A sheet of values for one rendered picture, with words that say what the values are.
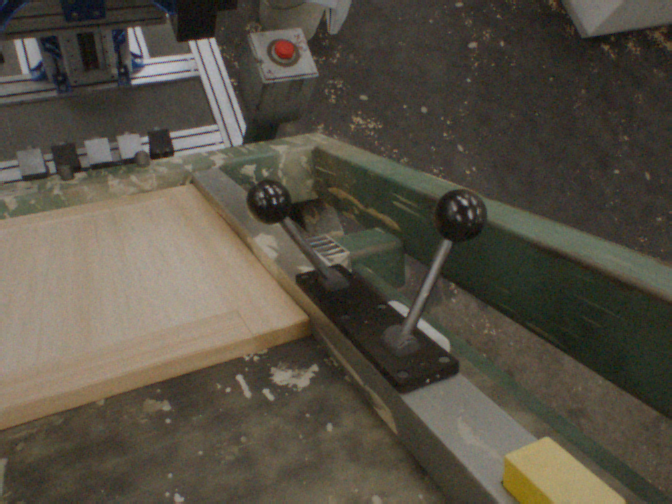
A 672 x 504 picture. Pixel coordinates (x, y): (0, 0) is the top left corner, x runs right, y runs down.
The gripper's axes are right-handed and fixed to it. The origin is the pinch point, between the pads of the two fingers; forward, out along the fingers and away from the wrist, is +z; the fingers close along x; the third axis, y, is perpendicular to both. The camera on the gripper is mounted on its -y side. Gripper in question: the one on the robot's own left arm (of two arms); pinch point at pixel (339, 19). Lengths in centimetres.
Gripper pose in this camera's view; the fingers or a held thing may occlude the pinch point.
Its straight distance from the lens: 60.9
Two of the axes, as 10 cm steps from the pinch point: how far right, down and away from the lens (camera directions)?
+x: 2.7, 5.7, -7.8
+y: -9.6, 1.3, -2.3
